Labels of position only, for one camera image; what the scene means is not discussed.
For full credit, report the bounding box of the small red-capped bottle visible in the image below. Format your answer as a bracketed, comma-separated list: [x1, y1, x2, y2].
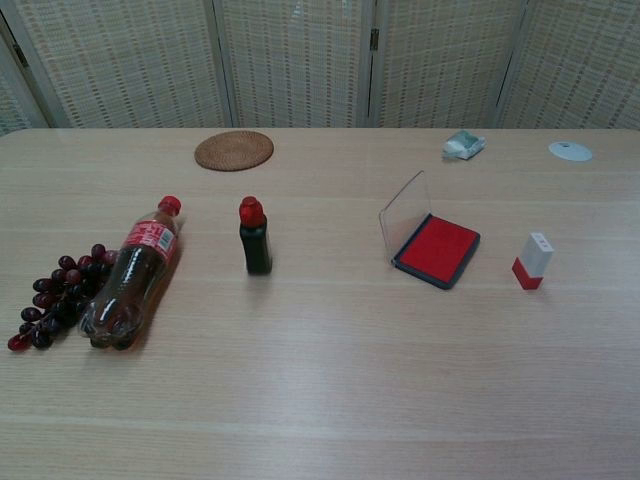
[238, 195, 275, 276]

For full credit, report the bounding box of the round white grommet cover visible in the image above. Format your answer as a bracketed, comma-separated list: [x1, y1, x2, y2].
[547, 140, 594, 163]

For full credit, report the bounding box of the cola bottle red label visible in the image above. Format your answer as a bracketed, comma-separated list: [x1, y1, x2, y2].
[79, 194, 187, 351]

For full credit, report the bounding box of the round woven rattan coaster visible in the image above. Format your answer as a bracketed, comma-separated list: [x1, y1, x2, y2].
[194, 129, 276, 173]

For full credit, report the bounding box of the small white red stamp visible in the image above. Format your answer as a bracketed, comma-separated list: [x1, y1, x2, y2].
[511, 230, 555, 292]

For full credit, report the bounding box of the red ink pad clear lid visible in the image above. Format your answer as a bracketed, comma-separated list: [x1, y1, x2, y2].
[378, 170, 482, 291]

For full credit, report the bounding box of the crumpled tissue pack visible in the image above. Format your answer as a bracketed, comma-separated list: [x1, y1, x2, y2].
[441, 129, 488, 162]

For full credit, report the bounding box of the dark red grape bunch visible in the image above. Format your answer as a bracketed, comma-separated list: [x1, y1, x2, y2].
[6, 243, 121, 353]

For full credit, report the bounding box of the woven folding screen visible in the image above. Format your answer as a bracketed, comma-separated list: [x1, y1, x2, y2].
[0, 0, 640, 139]

